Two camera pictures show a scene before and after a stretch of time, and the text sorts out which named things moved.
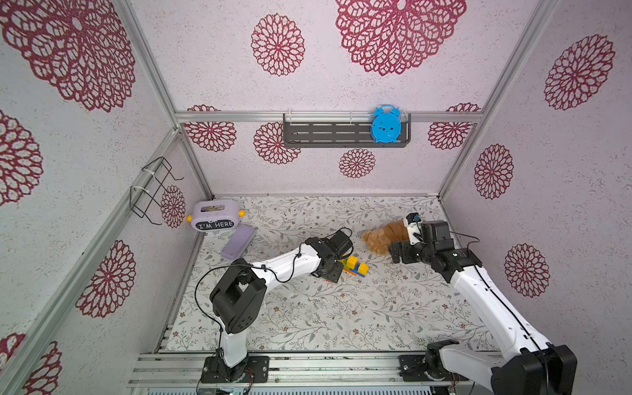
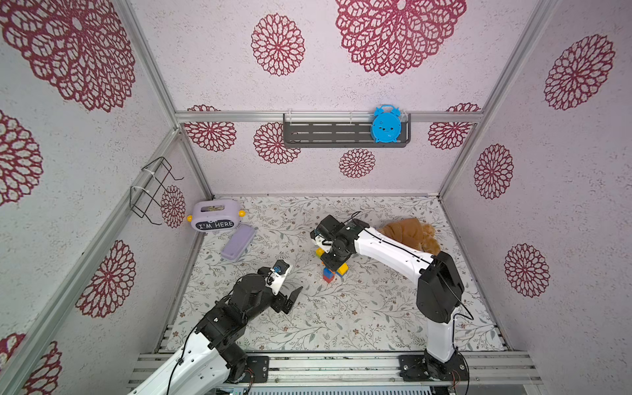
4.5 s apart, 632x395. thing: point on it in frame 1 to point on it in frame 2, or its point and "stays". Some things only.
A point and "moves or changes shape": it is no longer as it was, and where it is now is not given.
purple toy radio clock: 215,215 stays
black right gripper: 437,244 to 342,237
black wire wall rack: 142,202 stays
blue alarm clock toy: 386,124 stays
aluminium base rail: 299,371 stays
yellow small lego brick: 364,268 moves or changes shape
